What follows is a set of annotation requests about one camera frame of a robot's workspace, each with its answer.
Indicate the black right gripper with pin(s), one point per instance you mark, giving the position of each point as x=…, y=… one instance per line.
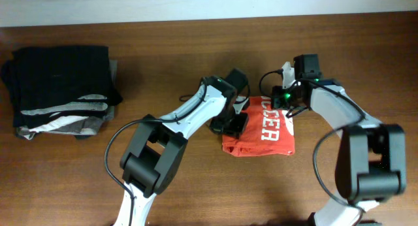
x=277, y=101

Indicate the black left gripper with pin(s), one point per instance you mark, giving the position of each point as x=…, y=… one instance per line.
x=235, y=129

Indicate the red orange t-shirt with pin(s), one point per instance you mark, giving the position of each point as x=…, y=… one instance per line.
x=268, y=132

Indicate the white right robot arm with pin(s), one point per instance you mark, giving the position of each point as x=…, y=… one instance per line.
x=371, y=163

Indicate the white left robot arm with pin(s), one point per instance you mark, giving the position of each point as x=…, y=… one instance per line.
x=153, y=156

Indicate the folded grey white garment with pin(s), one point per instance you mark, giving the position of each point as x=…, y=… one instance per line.
x=83, y=118

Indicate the folded black shirt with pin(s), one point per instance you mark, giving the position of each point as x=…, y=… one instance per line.
x=38, y=78

